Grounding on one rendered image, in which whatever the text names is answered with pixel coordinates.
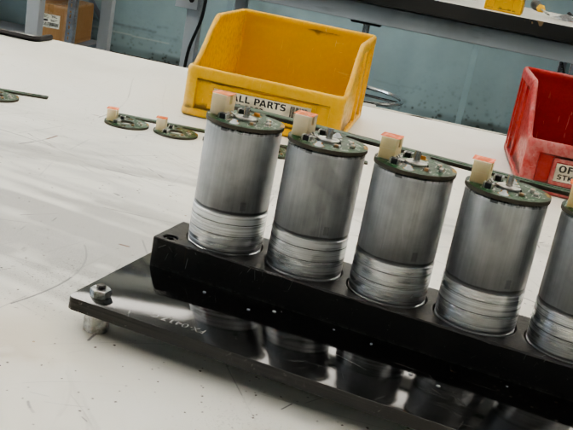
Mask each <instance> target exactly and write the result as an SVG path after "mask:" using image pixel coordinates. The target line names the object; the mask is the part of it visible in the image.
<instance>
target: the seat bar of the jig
mask: <svg viewBox="0 0 573 430"><path fill-rule="evenodd" d="M188 229H189V223H186V222H182V223H179V224H177V225H175V226H173V227H171V228H169V229H167V230H165V231H163V232H161V233H159V234H157V235H155V236H154V237H153V245H152V252H151V257H150V263H149V265H151V266H153V267H156V268H159V269H161V270H167V271H169V272H172V273H175V274H178V275H180V276H185V277H187V278H190V279H193V280H196V281H199V282H203V283H206V284H209V285H212V286H214V287H217V288H222V289H225V290H228V291H230V292H233V293H237V294H240V295H243V296H246V297H248V298H252V299H256V300H259V301H262V302H264V303H267V304H270V305H274V306H278V307H280V308H283V309H286V310H289V311H293V312H296V313H298V314H301V315H304V316H307V317H312V318H314V319H317V320H320V321H323V322H325V323H330V324H332V325H336V326H339V327H341V328H346V329H349V330H351V331H354V332H357V333H359V334H365V335H367V336H370V337H373V338H375V339H378V340H382V341H385V342H388V343H391V344H394V345H397V346H401V347H404V348H407V349H409V350H412V351H415V352H420V353H423V354H425V355H428V356H431V357H435V358H438V359H441V360H443V361H447V362H450V363H454V364H457V365H459V366H462V367H465V368H468V369H473V370H476V371H478V372H481V373H484V374H486V375H491V376H494V377H496V378H499V379H502V380H505V381H510V382H512V383H515V384H518V385H520V386H525V387H528V388H531V389H534V390H536V391H539V392H544V393H546V394H549V395H552V396H554V397H558V398H562V399H565V400H568V401H571V402H573V364H571V363H566V362H562V361H559V360H558V359H555V358H552V357H549V356H548V355H545V354H543V353H542V352H539V351H537V350H536V349H535V348H534V347H533V346H531V345H530V344H529V343H528V342H527V341H526V340H525V335H526V333H527V329H528V326H529V323H530V317H525V316H522V315H518V320H517V323H516V327H515V329H514V333H513V334H512V335H509V336H505V337H491V336H484V335H479V334H473V333H469V332H466V331H464V330H461V329H458V328H455V327H453V326H451V325H449V324H447V323H446V322H444V321H442V320H441V319H440V318H438V317H437V316H436V315H435V313H434V308H435V304H436V301H437V295H438V291H439V290H437V289H435V288H428V291H427V295H426V298H425V304H424V305H423V306H421V307H417V308H396V307H389V306H385V305H379V304H376V303H374V302H371V301H368V300H366V299H363V298H361V297H359V296H357V295H356V294H354V293H352V292H351V291H350V290H349V289H348V288H347V285H348V281H349V276H350V269H351V266H352V264H350V263H347V262H344V263H343V267H342V271H341V276H340V278H339V279H337V280H333V281H328V282H315V281H307V280H302V279H298V278H294V277H290V276H286V275H284V274H281V273H280V272H277V271H275V270H273V269H271V268H270V267H268V266H267V265H266V264H265V259H266V255H267V250H268V245H269V239H267V238H263V244H262V249H261V252H260V253H257V254H253V255H248V256H232V255H225V254H220V253H213V252H209V251H206V250H204V249H202V248H199V247H196V246H195V245H194V244H192V243H191V242H189V241H188Z"/></svg>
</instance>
